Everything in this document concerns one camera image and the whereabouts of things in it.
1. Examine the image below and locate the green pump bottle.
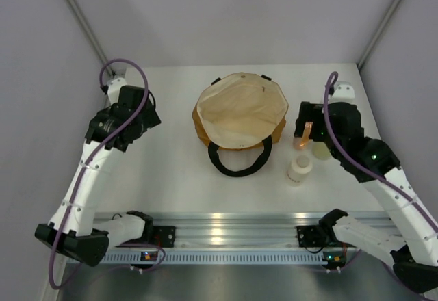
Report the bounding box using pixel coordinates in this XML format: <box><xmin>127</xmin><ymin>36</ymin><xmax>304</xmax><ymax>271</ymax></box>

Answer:
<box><xmin>312</xmin><ymin>142</ymin><xmax>331</xmax><ymax>161</ymax></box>

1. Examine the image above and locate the orange bottle pink cap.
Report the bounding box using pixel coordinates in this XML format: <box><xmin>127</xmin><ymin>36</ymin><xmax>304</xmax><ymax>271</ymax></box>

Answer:
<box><xmin>293</xmin><ymin>122</ymin><xmax>313</xmax><ymax>151</ymax></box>

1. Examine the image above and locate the cream cylindrical bottle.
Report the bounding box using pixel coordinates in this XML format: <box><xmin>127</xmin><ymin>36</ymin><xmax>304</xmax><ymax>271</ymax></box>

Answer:
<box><xmin>287</xmin><ymin>155</ymin><xmax>313</xmax><ymax>186</ymax></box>

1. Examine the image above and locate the tan canvas tote bag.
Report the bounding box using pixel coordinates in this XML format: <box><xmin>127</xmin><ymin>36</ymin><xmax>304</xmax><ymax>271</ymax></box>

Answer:
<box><xmin>192</xmin><ymin>72</ymin><xmax>289</xmax><ymax>178</ymax></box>

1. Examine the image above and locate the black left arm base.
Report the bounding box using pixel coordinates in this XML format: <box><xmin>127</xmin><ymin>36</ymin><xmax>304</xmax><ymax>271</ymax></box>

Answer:
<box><xmin>150</xmin><ymin>226</ymin><xmax>176</xmax><ymax>248</ymax></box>

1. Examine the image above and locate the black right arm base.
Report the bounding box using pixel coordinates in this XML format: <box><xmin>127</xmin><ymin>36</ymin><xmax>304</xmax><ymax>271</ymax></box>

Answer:
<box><xmin>296</xmin><ymin>225</ymin><xmax>328</xmax><ymax>248</ymax></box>

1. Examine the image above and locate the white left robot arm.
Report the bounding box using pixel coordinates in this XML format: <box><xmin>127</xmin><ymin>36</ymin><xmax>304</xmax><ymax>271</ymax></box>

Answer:
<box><xmin>35</xmin><ymin>85</ymin><xmax>161</xmax><ymax>267</ymax></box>

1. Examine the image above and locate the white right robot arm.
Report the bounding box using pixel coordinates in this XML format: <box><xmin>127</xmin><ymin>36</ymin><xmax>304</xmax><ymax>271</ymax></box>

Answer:
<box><xmin>294</xmin><ymin>101</ymin><xmax>437</xmax><ymax>293</ymax></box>

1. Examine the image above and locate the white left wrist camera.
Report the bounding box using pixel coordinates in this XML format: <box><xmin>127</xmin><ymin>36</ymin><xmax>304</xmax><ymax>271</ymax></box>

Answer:
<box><xmin>101</xmin><ymin>77</ymin><xmax>127</xmax><ymax>105</ymax></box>

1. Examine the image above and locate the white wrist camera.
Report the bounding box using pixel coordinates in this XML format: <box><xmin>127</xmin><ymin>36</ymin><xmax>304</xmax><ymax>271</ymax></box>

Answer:
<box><xmin>328</xmin><ymin>81</ymin><xmax>355</xmax><ymax>104</ymax></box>
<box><xmin>101</xmin><ymin>77</ymin><xmax>127</xmax><ymax>105</ymax></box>

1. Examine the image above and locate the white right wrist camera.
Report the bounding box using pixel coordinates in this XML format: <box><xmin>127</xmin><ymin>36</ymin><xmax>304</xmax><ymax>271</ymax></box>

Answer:
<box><xmin>328</xmin><ymin>81</ymin><xmax>355</xmax><ymax>104</ymax></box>

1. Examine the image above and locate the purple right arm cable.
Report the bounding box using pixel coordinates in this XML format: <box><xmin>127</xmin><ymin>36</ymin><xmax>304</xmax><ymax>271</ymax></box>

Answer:
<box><xmin>323</xmin><ymin>70</ymin><xmax>438</xmax><ymax>297</ymax></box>

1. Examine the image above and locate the aluminium frame rail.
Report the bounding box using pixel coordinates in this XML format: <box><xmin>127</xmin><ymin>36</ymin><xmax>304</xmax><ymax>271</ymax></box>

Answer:
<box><xmin>92</xmin><ymin>211</ymin><xmax>428</xmax><ymax>251</ymax></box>

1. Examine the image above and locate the perforated cable duct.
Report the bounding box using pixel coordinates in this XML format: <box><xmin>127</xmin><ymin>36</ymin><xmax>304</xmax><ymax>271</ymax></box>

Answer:
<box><xmin>101</xmin><ymin>250</ymin><xmax>343</xmax><ymax>265</ymax></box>

